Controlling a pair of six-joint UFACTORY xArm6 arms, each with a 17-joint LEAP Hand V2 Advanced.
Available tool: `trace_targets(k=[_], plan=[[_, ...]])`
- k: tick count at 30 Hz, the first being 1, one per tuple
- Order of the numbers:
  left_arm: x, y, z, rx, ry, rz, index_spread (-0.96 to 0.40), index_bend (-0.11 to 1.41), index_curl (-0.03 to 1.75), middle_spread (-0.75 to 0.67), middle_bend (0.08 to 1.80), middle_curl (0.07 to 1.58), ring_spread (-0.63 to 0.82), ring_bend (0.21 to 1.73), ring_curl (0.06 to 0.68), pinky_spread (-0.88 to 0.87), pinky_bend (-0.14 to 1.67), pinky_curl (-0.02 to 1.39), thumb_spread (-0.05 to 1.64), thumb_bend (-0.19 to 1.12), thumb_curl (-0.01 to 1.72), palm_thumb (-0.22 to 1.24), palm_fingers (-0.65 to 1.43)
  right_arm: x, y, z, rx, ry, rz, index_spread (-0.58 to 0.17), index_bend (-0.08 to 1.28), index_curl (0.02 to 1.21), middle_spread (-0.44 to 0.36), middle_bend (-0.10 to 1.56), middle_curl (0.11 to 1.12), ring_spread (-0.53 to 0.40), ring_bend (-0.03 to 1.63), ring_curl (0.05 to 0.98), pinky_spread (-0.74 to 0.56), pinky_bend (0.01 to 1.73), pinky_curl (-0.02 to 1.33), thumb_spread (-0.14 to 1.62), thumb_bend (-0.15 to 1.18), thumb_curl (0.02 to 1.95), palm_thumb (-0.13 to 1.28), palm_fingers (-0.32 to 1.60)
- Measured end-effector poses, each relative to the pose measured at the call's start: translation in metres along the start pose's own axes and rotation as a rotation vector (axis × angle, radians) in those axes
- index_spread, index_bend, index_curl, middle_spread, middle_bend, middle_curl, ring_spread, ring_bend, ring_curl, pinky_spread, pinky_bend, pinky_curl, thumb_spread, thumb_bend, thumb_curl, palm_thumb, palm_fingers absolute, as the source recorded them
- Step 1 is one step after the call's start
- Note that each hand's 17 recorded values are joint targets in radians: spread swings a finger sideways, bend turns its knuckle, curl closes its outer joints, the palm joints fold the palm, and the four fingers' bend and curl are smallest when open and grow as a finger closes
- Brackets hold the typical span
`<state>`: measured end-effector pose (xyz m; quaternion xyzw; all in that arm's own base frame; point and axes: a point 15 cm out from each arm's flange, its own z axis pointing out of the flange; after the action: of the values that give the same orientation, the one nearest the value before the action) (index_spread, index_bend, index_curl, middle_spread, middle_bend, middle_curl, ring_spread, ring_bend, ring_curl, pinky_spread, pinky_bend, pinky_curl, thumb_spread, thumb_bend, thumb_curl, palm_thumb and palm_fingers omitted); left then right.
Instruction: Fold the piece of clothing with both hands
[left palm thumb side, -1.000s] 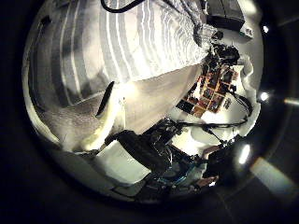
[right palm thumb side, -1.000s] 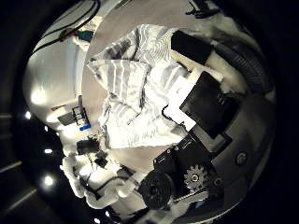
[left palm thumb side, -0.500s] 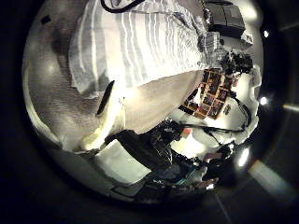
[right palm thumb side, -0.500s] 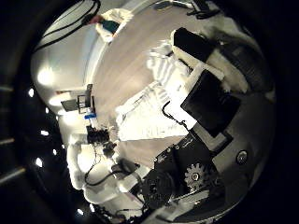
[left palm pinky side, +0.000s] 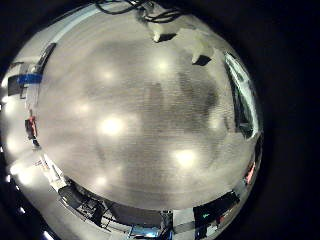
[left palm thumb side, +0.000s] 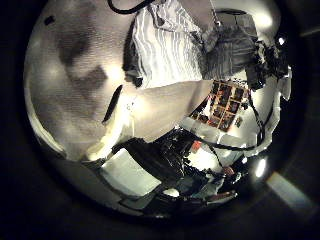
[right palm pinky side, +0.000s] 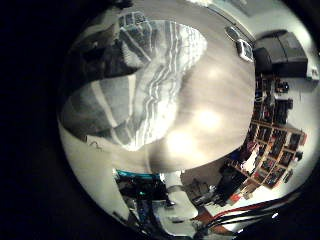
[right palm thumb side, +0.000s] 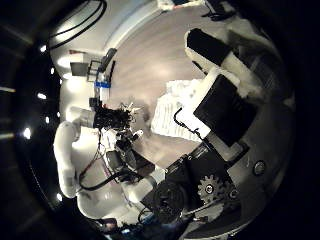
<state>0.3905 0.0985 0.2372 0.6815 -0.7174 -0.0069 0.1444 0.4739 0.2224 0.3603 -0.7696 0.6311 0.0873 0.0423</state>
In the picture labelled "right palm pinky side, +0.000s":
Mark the white blue striped shirt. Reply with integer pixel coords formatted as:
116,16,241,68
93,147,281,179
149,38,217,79
59,19,208,153

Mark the grey oval disc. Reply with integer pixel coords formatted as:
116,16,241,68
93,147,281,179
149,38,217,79
224,25,242,42

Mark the white rectangular device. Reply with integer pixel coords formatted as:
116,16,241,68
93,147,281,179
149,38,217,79
235,38,255,63

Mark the black equipment case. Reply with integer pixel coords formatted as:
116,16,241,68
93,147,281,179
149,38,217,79
276,30,309,79
252,36,284,78

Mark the black office chair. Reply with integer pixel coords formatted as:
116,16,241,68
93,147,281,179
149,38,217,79
214,164,249,206

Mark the person in white top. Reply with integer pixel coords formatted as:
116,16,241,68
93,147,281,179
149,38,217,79
239,144,263,174

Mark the wooden shelf with items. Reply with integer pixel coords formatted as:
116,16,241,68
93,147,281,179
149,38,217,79
229,74,308,191

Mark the red floor cable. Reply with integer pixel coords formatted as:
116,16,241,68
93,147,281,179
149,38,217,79
199,194,303,223

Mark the small white wall box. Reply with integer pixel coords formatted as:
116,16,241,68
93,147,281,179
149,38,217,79
308,66,319,81

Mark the black floor cable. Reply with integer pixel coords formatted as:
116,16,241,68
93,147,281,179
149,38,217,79
196,199,294,234

